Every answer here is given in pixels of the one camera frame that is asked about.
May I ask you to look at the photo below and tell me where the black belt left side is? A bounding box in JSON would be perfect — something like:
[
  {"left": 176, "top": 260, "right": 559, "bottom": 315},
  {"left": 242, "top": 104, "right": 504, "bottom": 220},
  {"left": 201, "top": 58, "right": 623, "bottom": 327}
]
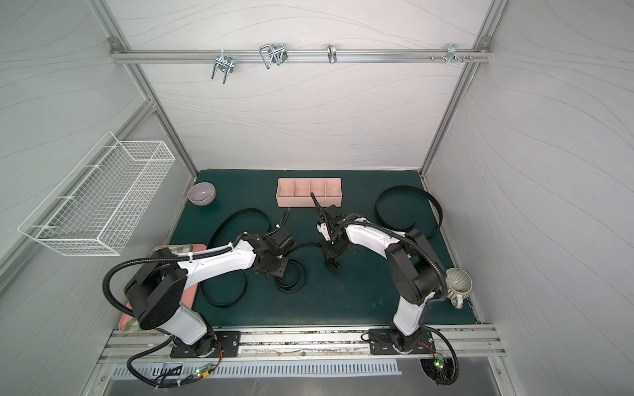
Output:
[{"left": 199, "top": 207, "right": 272, "bottom": 309}]

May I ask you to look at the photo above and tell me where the long black belt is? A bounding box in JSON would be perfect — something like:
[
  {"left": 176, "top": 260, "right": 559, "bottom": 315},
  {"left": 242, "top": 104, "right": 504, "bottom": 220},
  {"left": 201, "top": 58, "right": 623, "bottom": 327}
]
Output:
[{"left": 274, "top": 242, "right": 322, "bottom": 294}]

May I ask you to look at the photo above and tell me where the horizontal aluminium rail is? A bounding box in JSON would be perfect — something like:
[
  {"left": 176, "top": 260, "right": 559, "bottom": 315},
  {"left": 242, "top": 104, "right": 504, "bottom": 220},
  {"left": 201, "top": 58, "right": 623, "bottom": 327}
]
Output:
[{"left": 112, "top": 47, "right": 493, "bottom": 64}]

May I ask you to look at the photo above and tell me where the black belt right side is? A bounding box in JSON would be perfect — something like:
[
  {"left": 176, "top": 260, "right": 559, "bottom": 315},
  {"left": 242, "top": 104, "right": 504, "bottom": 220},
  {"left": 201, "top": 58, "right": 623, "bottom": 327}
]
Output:
[{"left": 374, "top": 185, "right": 444, "bottom": 239}]

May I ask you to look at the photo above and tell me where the pink tray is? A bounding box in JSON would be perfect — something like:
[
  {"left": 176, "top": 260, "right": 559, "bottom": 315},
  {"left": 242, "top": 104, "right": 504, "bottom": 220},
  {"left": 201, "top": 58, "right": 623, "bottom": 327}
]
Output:
[{"left": 118, "top": 244, "right": 206, "bottom": 333}]

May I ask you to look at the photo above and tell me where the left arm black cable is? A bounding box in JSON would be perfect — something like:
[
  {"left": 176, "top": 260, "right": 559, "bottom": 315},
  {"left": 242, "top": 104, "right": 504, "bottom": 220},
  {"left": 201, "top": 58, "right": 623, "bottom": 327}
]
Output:
[{"left": 125, "top": 333, "right": 224, "bottom": 389}]

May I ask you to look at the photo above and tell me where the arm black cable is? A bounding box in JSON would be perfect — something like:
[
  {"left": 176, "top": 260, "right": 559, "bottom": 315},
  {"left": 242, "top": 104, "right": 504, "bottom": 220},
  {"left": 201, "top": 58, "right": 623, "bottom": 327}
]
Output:
[
  {"left": 419, "top": 323, "right": 461, "bottom": 387},
  {"left": 125, "top": 333, "right": 224, "bottom": 389}
]

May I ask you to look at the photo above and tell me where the white wire basket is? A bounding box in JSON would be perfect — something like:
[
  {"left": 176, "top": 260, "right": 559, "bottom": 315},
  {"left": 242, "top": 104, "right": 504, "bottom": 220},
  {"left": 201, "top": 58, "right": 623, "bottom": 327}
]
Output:
[{"left": 18, "top": 132, "right": 175, "bottom": 257}]

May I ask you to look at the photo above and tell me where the purple bowl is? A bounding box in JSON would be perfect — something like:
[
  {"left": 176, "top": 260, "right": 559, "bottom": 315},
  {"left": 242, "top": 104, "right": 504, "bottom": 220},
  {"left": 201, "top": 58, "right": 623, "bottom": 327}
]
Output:
[{"left": 187, "top": 182, "right": 216, "bottom": 206}]

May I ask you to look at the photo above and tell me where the front aluminium frame rail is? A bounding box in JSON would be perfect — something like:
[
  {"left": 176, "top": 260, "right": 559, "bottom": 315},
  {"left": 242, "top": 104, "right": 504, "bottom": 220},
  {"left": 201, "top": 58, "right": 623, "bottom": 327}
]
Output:
[{"left": 97, "top": 323, "right": 507, "bottom": 365}]

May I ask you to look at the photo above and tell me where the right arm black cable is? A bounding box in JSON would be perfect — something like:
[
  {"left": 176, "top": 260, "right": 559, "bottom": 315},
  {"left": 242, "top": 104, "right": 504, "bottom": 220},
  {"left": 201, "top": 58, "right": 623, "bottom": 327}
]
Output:
[{"left": 419, "top": 323, "right": 461, "bottom": 387}]

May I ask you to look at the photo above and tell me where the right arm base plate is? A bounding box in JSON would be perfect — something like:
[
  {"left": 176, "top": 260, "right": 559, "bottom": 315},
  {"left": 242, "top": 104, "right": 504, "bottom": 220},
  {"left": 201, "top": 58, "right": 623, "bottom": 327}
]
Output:
[{"left": 361, "top": 328, "right": 436, "bottom": 356}]

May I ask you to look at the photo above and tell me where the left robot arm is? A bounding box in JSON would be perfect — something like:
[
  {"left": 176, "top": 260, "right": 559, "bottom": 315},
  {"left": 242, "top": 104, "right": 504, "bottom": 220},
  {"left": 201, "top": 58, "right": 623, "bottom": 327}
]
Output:
[{"left": 102, "top": 228, "right": 295, "bottom": 346}]

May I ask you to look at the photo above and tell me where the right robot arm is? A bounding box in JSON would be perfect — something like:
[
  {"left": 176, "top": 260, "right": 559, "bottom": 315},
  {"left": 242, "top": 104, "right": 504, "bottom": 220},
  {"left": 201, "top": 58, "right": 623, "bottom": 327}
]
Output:
[{"left": 310, "top": 193, "right": 448, "bottom": 354}]

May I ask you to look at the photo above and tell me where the metal hook clamp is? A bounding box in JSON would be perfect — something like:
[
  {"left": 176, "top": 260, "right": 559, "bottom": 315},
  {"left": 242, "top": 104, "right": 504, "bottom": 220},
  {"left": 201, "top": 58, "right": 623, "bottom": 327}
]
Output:
[
  {"left": 326, "top": 44, "right": 337, "bottom": 64},
  {"left": 259, "top": 43, "right": 288, "bottom": 69},
  {"left": 211, "top": 51, "right": 234, "bottom": 84},
  {"left": 429, "top": 44, "right": 473, "bottom": 64}
]

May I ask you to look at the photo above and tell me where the white ribbed cup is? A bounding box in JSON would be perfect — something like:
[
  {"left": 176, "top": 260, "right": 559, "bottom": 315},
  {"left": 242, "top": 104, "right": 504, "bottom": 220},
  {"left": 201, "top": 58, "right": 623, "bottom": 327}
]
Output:
[{"left": 446, "top": 267, "right": 473, "bottom": 310}]

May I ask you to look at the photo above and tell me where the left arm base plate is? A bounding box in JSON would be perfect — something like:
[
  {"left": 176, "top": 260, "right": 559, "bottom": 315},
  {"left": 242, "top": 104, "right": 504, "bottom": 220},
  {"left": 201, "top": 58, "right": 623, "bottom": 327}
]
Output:
[{"left": 170, "top": 330, "right": 241, "bottom": 359}]

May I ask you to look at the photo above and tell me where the pink divided storage box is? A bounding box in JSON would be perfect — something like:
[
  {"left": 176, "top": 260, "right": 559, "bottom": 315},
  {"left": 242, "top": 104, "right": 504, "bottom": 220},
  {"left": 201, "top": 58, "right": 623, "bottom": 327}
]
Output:
[{"left": 276, "top": 178, "right": 343, "bottom": 208}]

